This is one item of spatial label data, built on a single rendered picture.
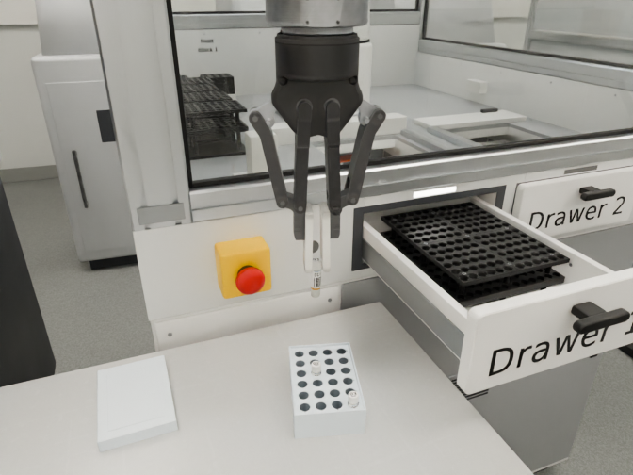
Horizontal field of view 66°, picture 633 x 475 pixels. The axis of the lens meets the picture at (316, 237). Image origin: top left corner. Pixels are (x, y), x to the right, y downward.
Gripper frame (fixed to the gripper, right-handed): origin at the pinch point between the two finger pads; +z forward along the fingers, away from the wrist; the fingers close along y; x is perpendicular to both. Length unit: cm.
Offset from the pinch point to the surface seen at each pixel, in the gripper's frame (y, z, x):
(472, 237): 25.2, 9.6, 16.7
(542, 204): 44, 11, 31
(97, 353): -73, 100, 109
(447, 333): 16.2, 13.9, 0.2
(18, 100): -174, 44, 317
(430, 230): 19.7, 9.6, 19.9
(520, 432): 55, 74, 35
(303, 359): -1.2, 20.1, 4.4
